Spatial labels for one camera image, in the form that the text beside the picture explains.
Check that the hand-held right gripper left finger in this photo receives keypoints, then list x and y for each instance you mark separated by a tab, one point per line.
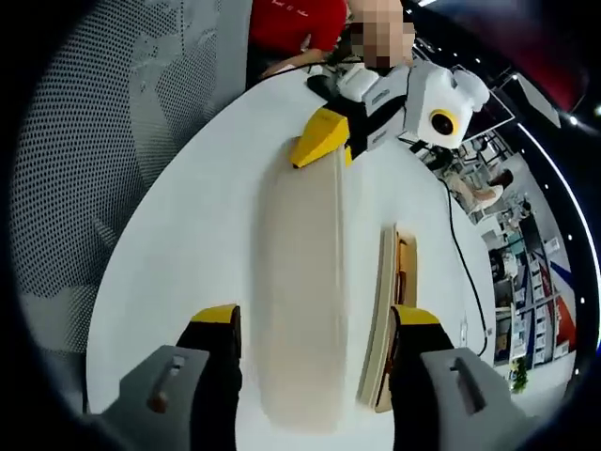
211	376

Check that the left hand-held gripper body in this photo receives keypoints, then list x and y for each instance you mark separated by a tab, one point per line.
432	94

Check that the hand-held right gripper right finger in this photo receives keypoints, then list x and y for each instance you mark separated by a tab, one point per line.
418	376

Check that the beige cutlery case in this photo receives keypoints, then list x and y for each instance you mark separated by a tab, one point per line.
382	282

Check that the beige cutlery case lid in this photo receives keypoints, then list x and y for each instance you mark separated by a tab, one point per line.
300	282

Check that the black mouse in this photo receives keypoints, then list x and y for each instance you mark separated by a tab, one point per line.
319	87

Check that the small green plant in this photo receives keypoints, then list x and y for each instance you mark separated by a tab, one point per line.
519	376

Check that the storage shelf with white bins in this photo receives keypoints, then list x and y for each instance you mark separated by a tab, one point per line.
535	305

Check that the grey mesh chair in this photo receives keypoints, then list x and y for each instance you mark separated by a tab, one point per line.
94	164

